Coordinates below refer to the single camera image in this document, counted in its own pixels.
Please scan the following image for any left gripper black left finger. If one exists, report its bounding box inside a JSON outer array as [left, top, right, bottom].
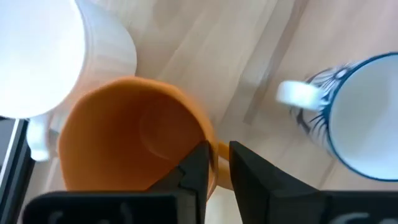
[[149, 141, 211, 224]]

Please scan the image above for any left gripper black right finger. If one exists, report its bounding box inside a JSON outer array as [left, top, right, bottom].
[[229, 141, 327, 224]]

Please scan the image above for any orange plastic mug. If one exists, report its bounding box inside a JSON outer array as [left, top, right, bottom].
[[58, 77, 234, 200]]

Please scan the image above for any plain white mug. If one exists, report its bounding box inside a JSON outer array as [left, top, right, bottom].
[[0, 0, 137, 162]]

